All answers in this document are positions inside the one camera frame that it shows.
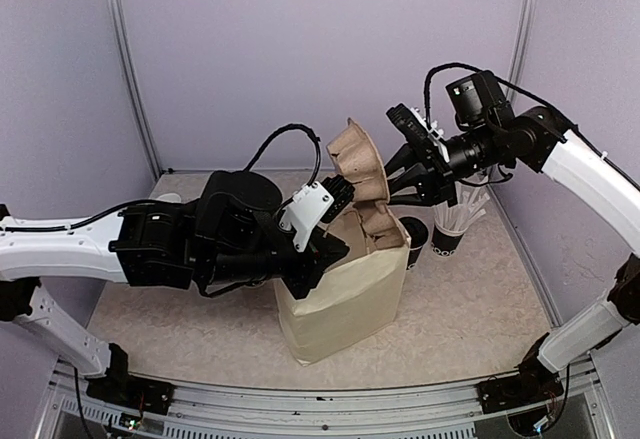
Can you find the right aluminium frame post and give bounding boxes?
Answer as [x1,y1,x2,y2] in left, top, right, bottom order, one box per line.
[508,0,538,85]

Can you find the blue translucent cup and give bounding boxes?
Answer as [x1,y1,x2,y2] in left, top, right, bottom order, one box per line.
[157,192,182,204]

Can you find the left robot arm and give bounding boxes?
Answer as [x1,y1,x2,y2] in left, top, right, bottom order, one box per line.
[1,166,354,404]

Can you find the brown cardboard cup carrier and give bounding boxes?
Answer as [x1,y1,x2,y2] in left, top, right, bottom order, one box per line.
[327,118,407,261]

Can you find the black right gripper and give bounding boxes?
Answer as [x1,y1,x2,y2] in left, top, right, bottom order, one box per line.
[371,119,504,206]

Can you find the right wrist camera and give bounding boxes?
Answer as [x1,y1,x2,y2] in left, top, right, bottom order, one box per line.
[386,103,450,164]

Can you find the left aluminium frame post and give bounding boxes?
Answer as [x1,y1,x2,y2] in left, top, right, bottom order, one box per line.
[107,0,163,180]

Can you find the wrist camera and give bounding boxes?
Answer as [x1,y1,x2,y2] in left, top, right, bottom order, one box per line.
[386,103,450,164]
[278,175,355,253]

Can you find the white wrapped straws bundle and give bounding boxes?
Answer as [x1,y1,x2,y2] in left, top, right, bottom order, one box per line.
[434,185,490,236]

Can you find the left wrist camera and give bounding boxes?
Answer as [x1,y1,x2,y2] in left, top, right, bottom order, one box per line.
[278,175,355,253]

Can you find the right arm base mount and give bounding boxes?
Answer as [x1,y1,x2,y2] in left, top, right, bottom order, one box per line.
[476,375,564,414]

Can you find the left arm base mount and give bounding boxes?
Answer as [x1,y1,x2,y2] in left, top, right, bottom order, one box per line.
[86,375,175,415]

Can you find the aluminium frame post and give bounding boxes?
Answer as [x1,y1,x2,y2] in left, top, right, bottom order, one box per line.
[107,0,163,180]
[508,0,538,85]

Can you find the black cup holding straws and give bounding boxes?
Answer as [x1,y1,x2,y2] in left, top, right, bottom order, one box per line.
[431,222,467,257]

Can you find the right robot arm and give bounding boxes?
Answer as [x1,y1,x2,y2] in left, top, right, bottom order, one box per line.
[385,63,639,403]

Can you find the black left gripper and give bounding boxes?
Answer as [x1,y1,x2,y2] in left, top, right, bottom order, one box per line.
[200,210,352,302]

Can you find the aluminium front frame rail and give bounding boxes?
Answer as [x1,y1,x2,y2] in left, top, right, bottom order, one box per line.
[28,357,631,438]

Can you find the cream paper takeout bag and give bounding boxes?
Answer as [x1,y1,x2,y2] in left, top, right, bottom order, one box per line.
[274,211,410,366]

